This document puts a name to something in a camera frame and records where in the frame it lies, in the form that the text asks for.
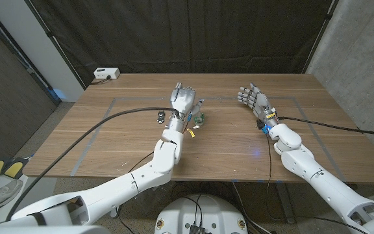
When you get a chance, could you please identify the black backdrop pole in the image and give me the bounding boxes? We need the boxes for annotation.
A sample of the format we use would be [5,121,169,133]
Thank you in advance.
[24,0,87,90]
[302,0,339,74]

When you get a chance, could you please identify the black outlet box cable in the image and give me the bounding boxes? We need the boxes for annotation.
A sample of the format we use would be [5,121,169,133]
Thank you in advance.
[91,76,112,86]

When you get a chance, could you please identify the clear tape roll green dispenser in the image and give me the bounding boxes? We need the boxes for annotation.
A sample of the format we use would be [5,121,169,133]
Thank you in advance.
[192,112,206,129]

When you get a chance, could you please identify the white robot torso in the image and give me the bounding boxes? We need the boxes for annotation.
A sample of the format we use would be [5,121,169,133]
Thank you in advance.
[154,194,249,234]

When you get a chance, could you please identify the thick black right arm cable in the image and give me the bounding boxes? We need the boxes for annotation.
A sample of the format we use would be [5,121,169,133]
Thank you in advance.
[277,116,374,140]

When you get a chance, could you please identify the white power outlet box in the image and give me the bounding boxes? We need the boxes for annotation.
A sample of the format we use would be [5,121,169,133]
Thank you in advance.
[93,67,121,80]

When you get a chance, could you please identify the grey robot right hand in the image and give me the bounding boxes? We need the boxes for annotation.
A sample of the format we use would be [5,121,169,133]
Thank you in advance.
[237,82,281,129]

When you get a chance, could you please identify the black wall rail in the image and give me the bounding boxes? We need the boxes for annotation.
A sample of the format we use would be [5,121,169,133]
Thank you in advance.
[0,5,62,105]

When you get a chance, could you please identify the clear plastic bag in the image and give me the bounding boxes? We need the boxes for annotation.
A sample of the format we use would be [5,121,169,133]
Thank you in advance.
[134,180,167,212]

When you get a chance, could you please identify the grey tape outline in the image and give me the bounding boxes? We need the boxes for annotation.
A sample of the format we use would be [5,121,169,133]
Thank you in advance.
[71,96,347,182]

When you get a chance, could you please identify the black curtain backdrop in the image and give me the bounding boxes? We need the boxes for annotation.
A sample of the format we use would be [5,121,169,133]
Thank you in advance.
[24,0,339,88]

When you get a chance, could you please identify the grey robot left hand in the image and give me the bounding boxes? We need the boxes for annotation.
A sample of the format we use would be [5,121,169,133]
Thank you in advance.
[166,82,206,133]

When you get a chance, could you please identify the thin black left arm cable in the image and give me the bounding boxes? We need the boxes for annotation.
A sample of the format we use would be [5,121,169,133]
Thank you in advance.
[115,151,155,234]

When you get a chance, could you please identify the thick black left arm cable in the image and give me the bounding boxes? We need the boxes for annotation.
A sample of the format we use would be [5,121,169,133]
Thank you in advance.
[6,107,180,222]

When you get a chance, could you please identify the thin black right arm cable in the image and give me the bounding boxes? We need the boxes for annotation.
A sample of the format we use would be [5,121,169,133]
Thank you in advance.
[264,135,272,186]

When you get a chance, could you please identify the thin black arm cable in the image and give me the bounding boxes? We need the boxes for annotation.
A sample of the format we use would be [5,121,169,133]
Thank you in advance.
[264,135,272,186]
[115,151,155,234]

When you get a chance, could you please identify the grey table leg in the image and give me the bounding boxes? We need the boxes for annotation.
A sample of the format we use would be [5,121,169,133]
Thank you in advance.
[274,182,297,224]

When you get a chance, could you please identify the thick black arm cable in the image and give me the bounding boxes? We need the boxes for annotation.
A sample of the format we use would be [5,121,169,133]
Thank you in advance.
[277,116,374,140]
[6,107,180,222]

